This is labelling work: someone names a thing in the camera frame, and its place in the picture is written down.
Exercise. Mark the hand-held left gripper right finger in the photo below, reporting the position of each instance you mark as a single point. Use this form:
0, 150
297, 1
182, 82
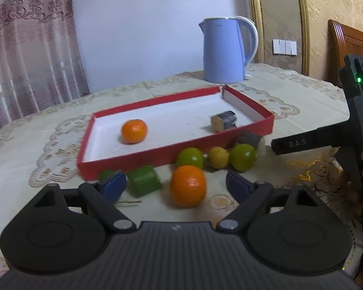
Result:
239, 185

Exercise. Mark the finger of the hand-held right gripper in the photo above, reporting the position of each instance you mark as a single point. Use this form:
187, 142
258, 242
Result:
302, 142

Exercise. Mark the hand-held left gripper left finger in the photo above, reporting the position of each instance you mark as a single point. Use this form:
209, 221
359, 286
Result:
113, 185

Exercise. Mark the green cucumber piece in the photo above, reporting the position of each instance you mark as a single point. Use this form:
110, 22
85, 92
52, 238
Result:
143, 181

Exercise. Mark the yellow longan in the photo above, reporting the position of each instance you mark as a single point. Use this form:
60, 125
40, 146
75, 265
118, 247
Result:
218, 157

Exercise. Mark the dark split sugarcane piece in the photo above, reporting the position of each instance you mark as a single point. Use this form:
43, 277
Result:
250, 138

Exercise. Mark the large orange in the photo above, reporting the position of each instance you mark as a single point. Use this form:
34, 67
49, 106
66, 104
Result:
188, 186

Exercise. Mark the green round fruit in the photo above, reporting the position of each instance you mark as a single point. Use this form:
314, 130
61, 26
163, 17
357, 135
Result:
242, 157
190, 158

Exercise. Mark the red shallow cardboard box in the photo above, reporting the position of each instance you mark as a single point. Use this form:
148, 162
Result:
175, 117

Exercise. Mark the small green cucumber end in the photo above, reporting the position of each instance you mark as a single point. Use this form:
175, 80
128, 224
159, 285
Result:
105, 175

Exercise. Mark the thin dry twig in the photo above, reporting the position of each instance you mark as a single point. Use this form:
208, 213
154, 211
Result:
128, 202

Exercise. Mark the small orange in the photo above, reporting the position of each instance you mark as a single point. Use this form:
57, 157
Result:
134, 131

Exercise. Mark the round sugarcane piece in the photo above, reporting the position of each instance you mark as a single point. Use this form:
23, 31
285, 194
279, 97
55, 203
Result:
223, 121

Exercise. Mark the beige embroidered tablecloth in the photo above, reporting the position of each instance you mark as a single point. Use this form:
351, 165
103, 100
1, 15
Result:
48, 145

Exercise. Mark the blue electric kettle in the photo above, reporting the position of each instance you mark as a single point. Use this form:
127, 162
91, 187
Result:
223, 48

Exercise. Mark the pink patterned curtain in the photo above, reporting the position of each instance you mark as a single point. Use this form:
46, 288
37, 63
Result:
27, 51

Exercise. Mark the white wall switches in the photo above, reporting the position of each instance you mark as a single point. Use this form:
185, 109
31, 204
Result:
284, 47

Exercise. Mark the gold wall trim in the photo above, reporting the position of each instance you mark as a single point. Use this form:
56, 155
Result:
255, 15
303, 21

